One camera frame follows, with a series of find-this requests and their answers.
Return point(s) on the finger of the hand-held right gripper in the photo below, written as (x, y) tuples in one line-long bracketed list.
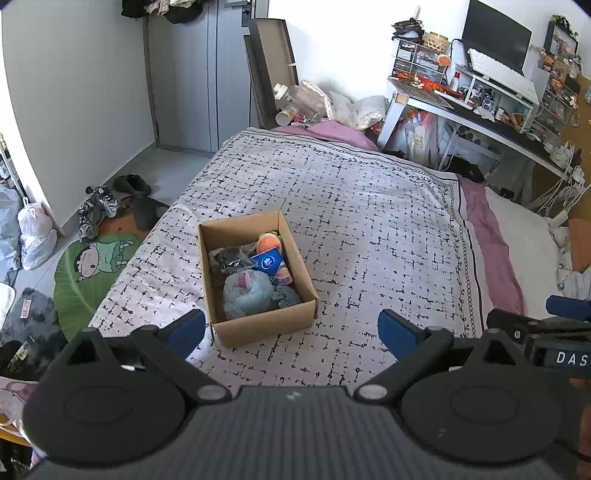
[(570, 308), (508, 325)]

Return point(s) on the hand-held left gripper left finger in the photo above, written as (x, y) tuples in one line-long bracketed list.
[(187, 330)]

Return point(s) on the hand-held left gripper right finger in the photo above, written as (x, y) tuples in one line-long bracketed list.
[(397, 330)]

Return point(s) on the cardboard box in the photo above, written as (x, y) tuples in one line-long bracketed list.
[(258, 330)]

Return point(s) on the black item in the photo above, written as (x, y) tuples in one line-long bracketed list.
[(228, 261)]

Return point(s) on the blue tissue packet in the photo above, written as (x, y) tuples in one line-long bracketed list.
[(268, 263)]

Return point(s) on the person's right hand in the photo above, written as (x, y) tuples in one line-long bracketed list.
[(584, 415)]

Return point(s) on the grey plush toy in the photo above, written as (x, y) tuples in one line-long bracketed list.
[(247, 295)]

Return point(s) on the white quilt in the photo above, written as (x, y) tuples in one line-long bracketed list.
[(521, 230)]

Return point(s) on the green cartoon rug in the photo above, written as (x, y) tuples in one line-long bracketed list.
[(87, 295)]

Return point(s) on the dark slipper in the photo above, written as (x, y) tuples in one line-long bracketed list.
[(144, 212), (134, 184)]

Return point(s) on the grey white sneaker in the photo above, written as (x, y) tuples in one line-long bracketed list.
[(87, 221), (108, 201)]

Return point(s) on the black bag under desk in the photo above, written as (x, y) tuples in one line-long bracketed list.
[(467, 170)]

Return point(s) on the white plastic bag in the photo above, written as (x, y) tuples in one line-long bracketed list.
[(37, 235)]

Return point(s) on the white desk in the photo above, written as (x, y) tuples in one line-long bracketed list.
[(508, 134)]

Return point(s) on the plastic bag under desk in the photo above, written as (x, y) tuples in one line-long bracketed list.
[(415, 134)]

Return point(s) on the pale plastic bag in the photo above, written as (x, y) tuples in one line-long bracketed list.
[(8, 230)]

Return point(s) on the white pillow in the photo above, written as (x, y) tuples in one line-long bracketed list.
[(360, 110)]

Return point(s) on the white monitor riser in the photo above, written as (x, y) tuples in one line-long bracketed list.
[(517, 90)]

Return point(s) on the clear plastic bag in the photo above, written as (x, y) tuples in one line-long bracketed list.
[(314, 99)]

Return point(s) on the clear plastic bottle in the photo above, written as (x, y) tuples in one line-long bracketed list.
[(285, 104)]

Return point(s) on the white bottle red cap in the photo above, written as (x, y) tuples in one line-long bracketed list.
[(456, 82)]

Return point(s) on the white keyboard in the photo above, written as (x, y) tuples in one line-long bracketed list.
[(494, 64)]

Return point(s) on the grey wardrobe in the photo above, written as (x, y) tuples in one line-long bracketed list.
[(184, 69)]

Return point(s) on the clear drawer organizer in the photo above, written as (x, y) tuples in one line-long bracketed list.
[(415, 60)]

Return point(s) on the leaning dark framed board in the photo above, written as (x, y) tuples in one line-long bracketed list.
[(270, 69)]

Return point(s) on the black monitor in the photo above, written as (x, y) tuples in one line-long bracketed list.
[(496, 34)]

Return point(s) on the woven basket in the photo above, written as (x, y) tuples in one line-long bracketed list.
[(436, 42)]

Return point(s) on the pile of clothes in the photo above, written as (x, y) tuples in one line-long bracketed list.
[(161, 8)]

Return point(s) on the picture frame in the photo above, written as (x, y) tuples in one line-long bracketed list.
[(561, 40)]

